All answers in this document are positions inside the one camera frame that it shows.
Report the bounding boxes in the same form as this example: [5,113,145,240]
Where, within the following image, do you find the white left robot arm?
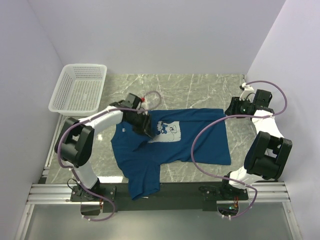
[54,93,154,201]

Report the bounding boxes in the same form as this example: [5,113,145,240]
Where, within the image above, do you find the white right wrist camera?
[239,83,255,102]

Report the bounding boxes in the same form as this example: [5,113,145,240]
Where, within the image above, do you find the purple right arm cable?
[191,80,289,220]

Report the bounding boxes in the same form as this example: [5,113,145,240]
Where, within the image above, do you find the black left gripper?
[126,112,154,139]

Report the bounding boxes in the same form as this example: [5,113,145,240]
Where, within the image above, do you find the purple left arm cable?
[56,90,162,222]

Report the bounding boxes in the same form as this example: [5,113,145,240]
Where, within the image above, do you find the aluminium frame rail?
[26,181,291,205]

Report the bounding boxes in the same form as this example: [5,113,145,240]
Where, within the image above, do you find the white perforated plastic basket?
[48,63,107,117]

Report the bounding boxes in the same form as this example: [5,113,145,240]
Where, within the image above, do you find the blue printed t-shirt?
[111,108,231,200]

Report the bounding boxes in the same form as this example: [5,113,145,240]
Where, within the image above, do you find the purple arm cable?
[191,80,289,220]
[56,90,162,222]

